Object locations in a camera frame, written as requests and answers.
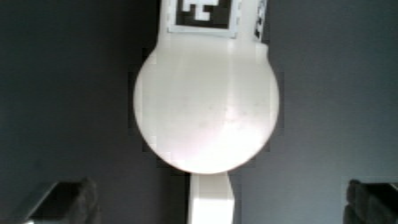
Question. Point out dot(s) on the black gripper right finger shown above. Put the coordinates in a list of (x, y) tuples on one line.
[(372, 203)]

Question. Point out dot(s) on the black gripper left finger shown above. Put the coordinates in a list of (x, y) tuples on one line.
[(68, 204)]

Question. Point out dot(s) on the white lamp bulb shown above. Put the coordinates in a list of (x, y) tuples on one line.
[(207, 94)]

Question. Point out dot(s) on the white right fence bar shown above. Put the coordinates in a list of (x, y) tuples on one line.
[(210, 200)]

